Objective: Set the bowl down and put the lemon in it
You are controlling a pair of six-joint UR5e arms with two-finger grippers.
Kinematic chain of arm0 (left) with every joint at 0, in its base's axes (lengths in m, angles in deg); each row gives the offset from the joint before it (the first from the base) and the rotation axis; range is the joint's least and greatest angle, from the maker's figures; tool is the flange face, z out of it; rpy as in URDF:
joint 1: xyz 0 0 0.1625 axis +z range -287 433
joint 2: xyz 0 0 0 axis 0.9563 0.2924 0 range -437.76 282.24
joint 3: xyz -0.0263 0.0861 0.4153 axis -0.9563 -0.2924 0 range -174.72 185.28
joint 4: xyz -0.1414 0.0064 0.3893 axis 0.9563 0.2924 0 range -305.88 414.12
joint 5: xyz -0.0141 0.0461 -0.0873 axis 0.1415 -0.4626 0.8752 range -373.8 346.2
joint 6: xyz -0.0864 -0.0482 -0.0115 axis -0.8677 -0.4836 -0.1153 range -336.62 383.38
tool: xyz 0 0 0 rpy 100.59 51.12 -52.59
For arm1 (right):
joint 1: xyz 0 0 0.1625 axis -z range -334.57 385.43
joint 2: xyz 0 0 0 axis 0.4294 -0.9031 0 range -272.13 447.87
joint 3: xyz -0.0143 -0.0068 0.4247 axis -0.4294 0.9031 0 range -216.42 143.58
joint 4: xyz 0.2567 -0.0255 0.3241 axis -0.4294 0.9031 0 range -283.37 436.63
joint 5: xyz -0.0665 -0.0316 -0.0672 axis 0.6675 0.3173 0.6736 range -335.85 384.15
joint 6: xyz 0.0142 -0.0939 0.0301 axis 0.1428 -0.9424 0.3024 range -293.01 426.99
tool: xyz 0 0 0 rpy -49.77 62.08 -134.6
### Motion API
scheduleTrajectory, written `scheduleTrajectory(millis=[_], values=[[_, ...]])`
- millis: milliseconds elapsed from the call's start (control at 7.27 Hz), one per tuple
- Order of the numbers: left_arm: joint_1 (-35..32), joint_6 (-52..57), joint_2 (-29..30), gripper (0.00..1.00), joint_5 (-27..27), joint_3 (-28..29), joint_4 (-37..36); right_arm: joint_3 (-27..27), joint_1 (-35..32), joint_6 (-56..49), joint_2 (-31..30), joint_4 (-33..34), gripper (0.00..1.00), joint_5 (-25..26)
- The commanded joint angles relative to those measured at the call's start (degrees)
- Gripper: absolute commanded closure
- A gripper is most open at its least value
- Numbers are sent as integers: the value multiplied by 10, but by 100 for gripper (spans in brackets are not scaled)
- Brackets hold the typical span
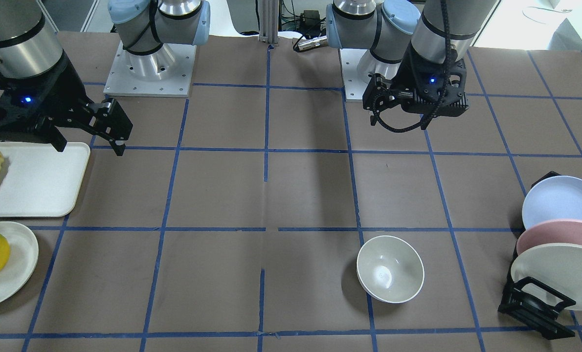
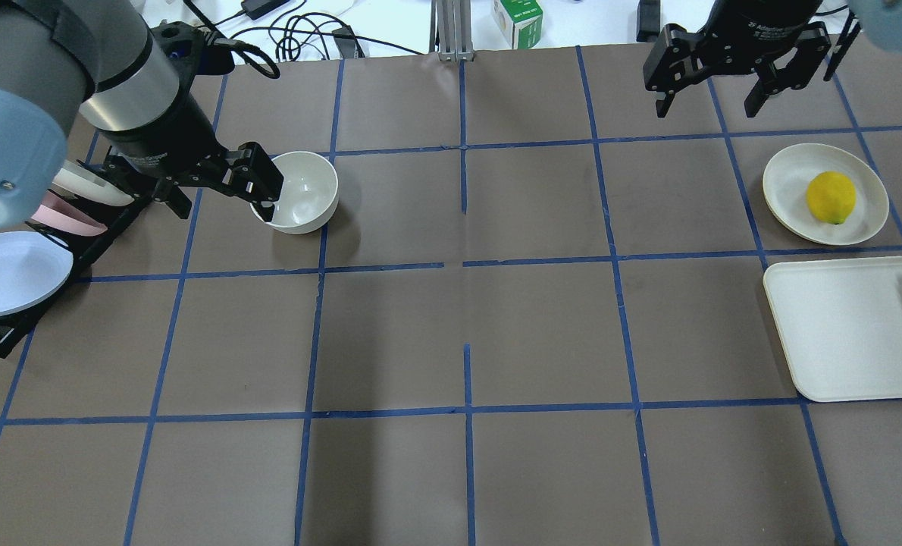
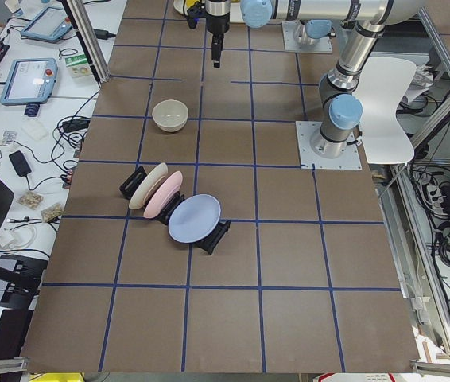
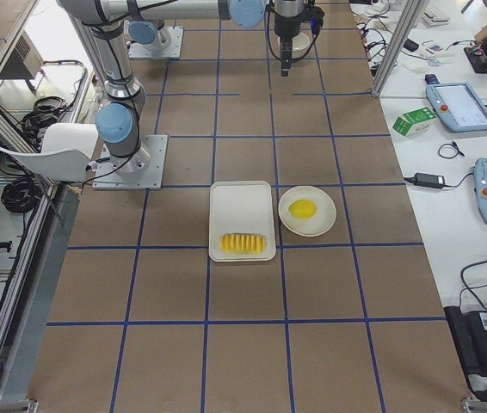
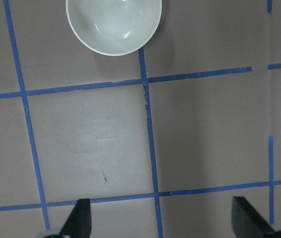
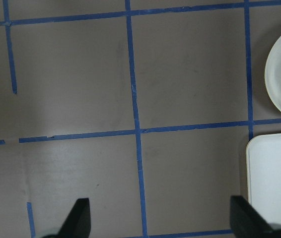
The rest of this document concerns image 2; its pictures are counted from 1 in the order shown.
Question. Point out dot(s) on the cream plate in rack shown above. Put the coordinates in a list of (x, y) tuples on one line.
[(85, 183)]

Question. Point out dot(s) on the black power adapter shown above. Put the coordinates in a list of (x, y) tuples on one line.
[(256, 9)]

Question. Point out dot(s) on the yellow lemon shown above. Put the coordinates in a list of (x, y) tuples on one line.
[(831, 197)]

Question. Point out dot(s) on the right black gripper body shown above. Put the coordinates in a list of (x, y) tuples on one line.
[(754, 26)]

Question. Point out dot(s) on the pink plate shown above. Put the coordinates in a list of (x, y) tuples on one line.
[(56, 212)]

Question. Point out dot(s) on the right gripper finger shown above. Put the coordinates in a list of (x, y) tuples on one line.
[(810, 49), (678, 59)]

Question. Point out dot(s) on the light blue plate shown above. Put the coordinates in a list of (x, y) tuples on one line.
[(32, 267)]

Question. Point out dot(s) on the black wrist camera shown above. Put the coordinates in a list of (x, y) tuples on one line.
[(194, 52)]

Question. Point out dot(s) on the aluminium frame post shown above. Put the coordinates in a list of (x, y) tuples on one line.
[(450, 34)]

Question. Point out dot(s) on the black dish rack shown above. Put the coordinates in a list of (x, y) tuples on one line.
[(86, 251)]

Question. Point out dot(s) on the white bowl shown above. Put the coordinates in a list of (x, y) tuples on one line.
[(310, 193)]

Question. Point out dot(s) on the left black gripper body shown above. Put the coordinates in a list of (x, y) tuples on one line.
[(161, 136)]

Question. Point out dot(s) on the cream round plate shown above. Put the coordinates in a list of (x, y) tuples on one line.
[(789, 173)]

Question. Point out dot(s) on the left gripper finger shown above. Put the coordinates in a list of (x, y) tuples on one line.
[(179, 203), (254, 178)]

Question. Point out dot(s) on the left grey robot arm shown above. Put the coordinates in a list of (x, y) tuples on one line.
[(88, 89)]

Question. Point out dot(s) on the green white box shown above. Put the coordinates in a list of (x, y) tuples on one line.
[(521, 22)]

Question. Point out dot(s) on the black device on desk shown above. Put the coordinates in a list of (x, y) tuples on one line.
[(648, 23)]

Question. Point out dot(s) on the white rectangular tray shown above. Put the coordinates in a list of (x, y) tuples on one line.
[(840, 326)]

